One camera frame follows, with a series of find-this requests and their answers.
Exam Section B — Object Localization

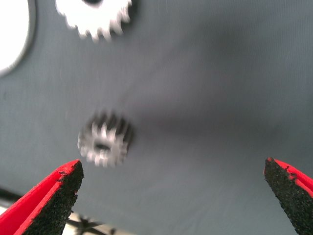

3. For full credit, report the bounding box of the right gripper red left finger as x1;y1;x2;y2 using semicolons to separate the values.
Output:
0;159;85;235

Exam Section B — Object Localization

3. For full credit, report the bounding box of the small steel planetary gear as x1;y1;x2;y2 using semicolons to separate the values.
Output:
54;0;133;44
77;108;135;168

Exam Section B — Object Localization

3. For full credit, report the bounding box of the black star-shaped frame base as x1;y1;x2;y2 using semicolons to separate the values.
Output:
67;212;117;235

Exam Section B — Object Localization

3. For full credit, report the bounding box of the dark grey table cloth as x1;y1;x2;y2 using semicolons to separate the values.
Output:
0;0;313;235

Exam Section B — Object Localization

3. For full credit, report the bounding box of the round metal carrier plate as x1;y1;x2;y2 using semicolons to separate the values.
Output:
0;0;36;77

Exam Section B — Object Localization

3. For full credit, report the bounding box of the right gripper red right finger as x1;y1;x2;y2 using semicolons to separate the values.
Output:
263;157;313;235

